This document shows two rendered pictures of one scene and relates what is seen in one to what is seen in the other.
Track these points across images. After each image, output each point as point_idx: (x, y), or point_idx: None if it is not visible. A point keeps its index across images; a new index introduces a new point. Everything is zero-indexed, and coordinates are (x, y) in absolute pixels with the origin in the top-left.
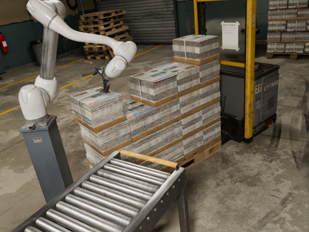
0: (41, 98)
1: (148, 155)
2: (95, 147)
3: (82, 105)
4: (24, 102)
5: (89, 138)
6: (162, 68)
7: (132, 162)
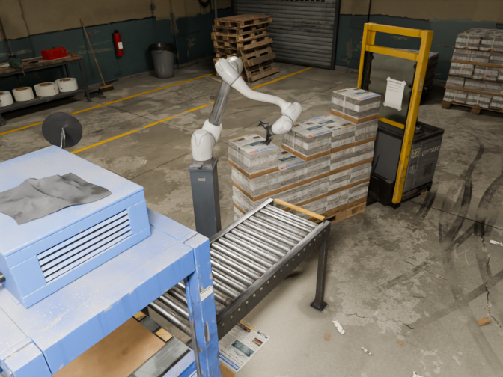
0: (210, 143)
1: None
2: (245, 191)
3: (241, 152)
4: (197, 145)
5: (240, 182)
6: (318, 121)
7: None
